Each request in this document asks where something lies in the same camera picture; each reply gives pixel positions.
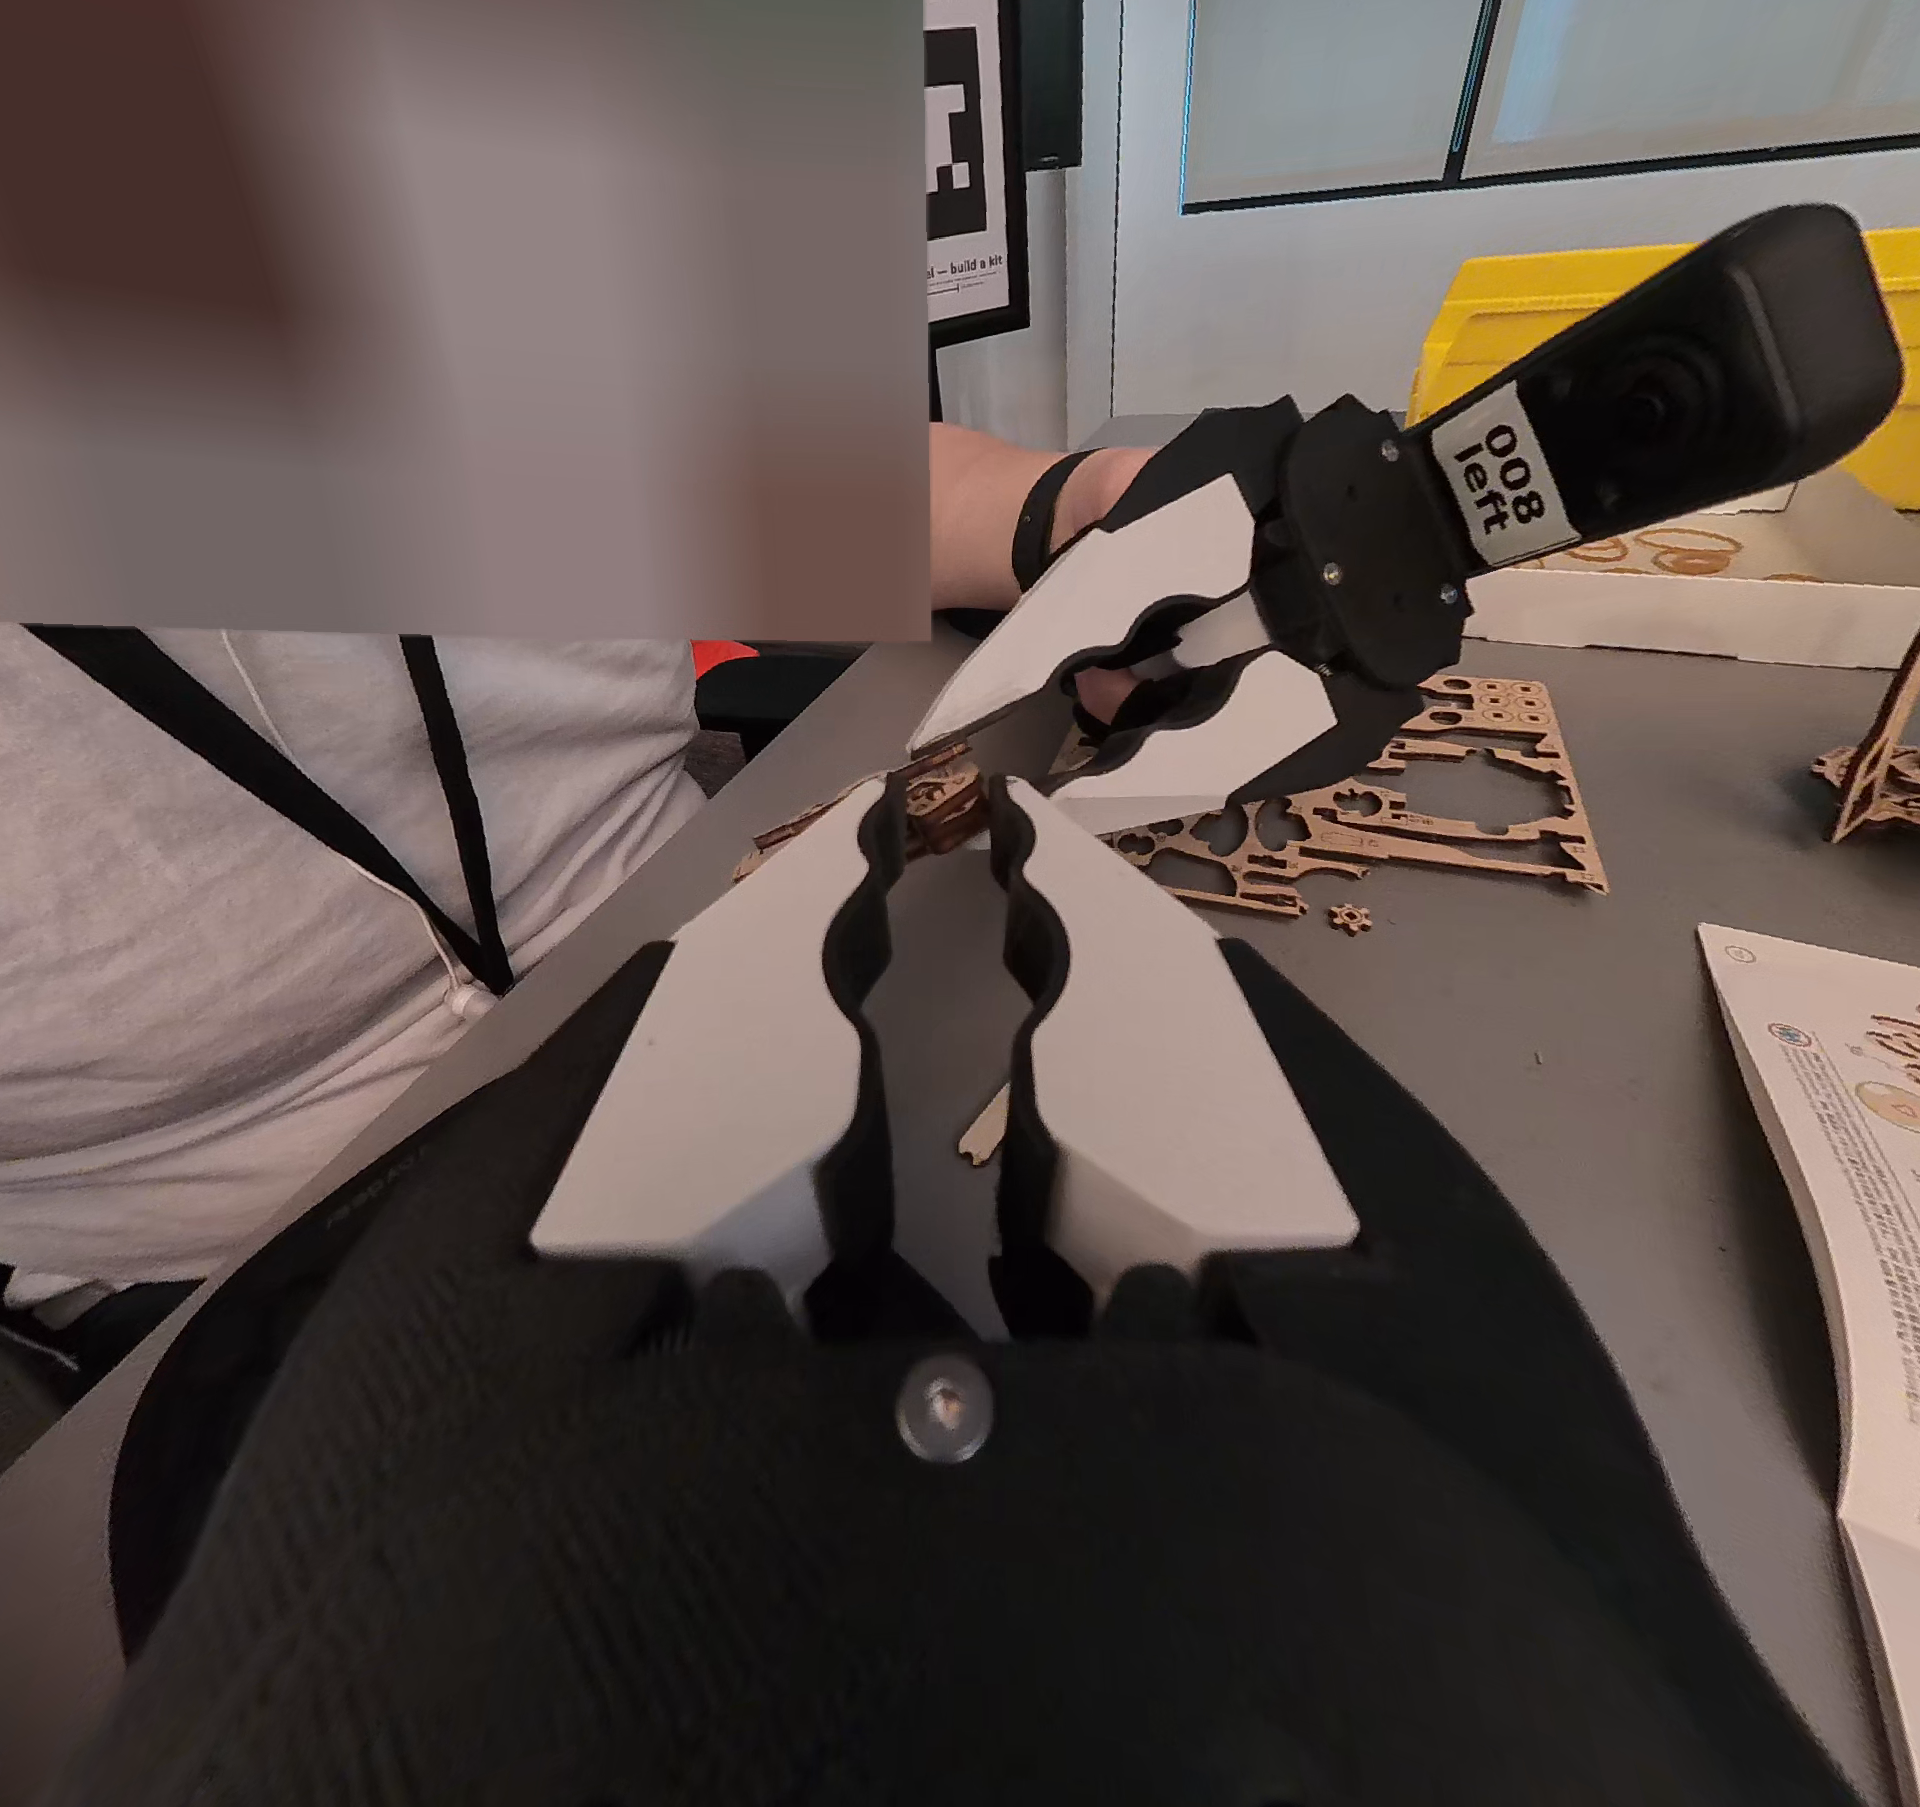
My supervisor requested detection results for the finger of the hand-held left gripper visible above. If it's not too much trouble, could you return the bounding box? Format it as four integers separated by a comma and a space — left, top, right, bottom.
1041, 643, 1349, 837
905, 467, 1262, 761

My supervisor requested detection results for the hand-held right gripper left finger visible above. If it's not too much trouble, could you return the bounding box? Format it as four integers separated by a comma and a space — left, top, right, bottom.
529, 775, 911, 1336

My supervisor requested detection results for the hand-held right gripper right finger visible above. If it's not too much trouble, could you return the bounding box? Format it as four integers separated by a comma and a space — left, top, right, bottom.
990, 777, 1361, 1336

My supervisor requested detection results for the small wooden gear assembly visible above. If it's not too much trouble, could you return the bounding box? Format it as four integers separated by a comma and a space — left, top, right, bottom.
899, 741, 996, 855

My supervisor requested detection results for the person's left forearm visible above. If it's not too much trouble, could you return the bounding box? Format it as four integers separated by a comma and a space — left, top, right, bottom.
931, 425, 1159, 610

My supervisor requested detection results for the laser-cut wooden parts sheet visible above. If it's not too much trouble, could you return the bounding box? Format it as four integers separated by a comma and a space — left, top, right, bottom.
1050, 669, 1610, 923

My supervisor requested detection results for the partly built wooden model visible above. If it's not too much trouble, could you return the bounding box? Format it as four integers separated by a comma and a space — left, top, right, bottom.
1812, 628, 1920, 848

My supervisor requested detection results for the yellow plastic bin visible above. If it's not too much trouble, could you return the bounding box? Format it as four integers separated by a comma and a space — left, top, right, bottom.
1407, 229, 1920, 509

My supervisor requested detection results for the white cardboard tray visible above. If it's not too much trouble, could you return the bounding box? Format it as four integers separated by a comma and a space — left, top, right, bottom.
1463, 478, 1920, 673

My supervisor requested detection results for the pile of rubber bands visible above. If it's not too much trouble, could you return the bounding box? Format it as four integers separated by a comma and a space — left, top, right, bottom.
1559, 525, 1825, 584

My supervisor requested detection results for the framed marker sign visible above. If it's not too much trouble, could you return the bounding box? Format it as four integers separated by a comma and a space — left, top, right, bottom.
923, 0, 1037, 346

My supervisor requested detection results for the frosted glass window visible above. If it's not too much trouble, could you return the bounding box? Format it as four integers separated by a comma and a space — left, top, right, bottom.
1177, 0, 1920, 216

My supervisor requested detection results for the large black panel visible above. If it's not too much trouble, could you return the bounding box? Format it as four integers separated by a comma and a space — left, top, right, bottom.
1021, 0, 1085, 170

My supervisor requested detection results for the open instruction booklet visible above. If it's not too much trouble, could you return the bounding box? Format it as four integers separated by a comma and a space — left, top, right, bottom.
1698, 922, 1920, 1807

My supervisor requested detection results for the black wrist strap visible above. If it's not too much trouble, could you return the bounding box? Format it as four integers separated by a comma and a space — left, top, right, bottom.
1012, 449, 1149, 592

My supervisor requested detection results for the black lanyard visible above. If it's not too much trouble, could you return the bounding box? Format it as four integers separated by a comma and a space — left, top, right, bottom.
24, 624, 519, 998

